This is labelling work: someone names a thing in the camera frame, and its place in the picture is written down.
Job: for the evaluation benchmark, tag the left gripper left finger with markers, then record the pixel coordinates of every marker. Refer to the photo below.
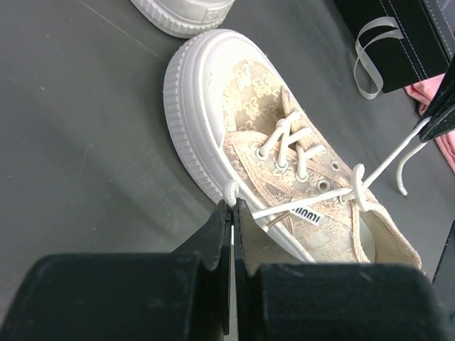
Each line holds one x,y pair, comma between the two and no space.
181,295

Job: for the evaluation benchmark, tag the beige lace sneaker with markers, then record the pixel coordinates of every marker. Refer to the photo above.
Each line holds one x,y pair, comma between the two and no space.
220,82
184,18

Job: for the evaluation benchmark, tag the white ribbon loop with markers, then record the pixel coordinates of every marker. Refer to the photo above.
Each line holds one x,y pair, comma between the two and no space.
365,60

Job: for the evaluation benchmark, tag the white shoelace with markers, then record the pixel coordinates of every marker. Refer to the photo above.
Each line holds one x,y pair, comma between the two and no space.
293,171

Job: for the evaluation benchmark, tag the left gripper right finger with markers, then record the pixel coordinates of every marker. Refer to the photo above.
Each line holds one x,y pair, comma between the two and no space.
282,298

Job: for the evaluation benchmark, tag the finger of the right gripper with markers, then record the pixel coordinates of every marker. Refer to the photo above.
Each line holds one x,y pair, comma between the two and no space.
440,110

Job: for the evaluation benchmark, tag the dark framed display box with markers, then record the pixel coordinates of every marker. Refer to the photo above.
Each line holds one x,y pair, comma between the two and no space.
426,49

